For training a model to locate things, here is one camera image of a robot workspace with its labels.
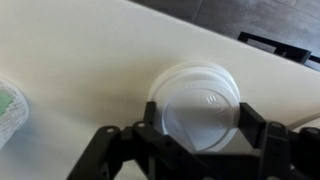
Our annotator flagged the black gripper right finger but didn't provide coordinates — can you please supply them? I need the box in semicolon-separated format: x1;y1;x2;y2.
193;101;320;180

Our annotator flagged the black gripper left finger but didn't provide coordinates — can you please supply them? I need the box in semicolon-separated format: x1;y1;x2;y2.
66;102;220;180

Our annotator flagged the white plastic cup lid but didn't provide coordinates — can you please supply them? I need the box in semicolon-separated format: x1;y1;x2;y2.
148;62;240;153

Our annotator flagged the patterned paper coffee cup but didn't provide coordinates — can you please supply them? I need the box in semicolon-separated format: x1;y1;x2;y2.
0;78;29;149

